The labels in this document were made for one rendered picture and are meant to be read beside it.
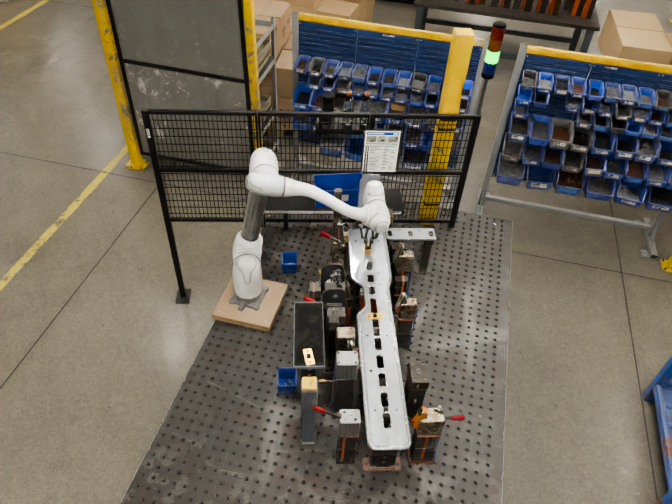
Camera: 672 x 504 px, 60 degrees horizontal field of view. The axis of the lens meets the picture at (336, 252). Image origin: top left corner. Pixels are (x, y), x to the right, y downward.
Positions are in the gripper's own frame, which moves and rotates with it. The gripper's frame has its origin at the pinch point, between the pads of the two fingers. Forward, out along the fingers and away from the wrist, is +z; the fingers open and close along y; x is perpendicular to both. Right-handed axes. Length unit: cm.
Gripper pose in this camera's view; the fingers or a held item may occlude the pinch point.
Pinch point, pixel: (368, 243)
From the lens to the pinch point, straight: 320.3
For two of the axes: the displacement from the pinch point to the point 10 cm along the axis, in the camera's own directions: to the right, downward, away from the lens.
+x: -0.4, -7.0, 7.1
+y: 10.0, 0.0, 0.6
